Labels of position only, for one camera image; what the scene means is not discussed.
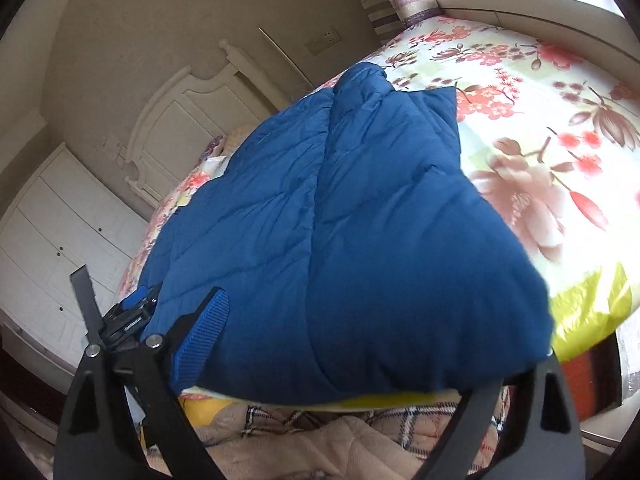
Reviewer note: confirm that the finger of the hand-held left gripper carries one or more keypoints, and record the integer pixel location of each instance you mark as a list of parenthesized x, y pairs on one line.
[(84, 295), (136, 299)]

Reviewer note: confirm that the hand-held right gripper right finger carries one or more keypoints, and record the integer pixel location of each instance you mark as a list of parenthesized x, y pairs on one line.
[(472, 420)]

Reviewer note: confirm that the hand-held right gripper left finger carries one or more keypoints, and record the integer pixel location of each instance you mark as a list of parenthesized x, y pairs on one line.
[(205, 330)]

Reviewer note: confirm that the blue quilted down jacket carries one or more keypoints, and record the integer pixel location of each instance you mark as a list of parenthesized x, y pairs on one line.
[(350, 235)]

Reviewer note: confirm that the white wardrobe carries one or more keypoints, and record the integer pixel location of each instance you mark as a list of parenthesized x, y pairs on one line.
[(60, 230)]

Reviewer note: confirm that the beige plaid blanket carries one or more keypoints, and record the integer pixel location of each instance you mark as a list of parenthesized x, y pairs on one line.
[(325, 440)]

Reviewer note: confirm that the colourful patterned pillow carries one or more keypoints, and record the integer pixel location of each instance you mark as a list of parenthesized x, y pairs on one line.
[(215, 146)]

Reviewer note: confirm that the white wooden headboard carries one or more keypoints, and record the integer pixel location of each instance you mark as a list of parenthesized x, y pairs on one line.
[(200, 110)]

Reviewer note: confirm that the metal lamp pole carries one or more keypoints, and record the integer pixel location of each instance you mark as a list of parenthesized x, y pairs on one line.
[(285, 57)]

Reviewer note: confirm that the floral bed quilt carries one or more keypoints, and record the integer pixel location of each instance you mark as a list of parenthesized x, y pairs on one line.
[(550, 110)]

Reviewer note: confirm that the boat print curtain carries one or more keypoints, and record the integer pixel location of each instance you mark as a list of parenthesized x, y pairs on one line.
[(400, 5)]

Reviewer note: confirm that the beige window ledge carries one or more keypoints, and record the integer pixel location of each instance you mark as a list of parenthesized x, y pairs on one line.
[(525, 10)]

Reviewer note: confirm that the white wall socket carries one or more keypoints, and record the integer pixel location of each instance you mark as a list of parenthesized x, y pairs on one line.
[(330, 36)]

